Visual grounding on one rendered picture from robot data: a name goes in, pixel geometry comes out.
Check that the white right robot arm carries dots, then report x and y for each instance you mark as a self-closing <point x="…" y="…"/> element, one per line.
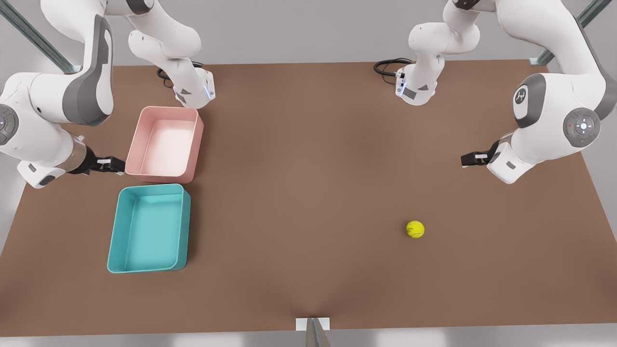
<point x="91" y="82"/>

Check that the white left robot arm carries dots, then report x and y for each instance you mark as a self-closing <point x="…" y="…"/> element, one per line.
<point x="549" y="101"/>

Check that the pink rectangular tray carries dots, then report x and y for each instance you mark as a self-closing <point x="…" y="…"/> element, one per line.
<point x="166" y="144"/>

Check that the teal rectangular tray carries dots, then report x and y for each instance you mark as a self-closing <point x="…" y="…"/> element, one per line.
<point x="149" y="229"/>

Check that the yellow tennis ball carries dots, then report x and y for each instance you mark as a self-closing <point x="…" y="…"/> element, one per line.
<point x="415" y="229"/>

